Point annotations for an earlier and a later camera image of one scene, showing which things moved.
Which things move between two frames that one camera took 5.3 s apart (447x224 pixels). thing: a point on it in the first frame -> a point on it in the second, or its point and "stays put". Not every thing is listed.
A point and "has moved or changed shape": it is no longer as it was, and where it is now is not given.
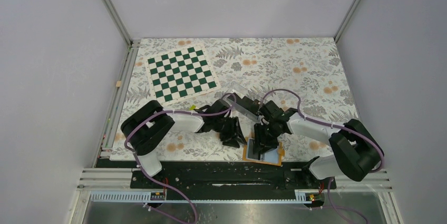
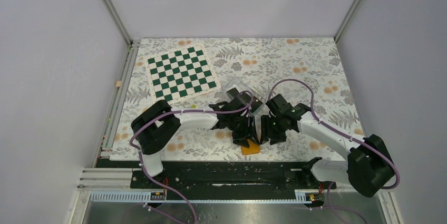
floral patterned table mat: (304, 75) stays put
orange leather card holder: (273, 156) has moved or changed shape
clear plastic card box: (241, 108) has moved or changed shape
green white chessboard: (182, 74) stays put
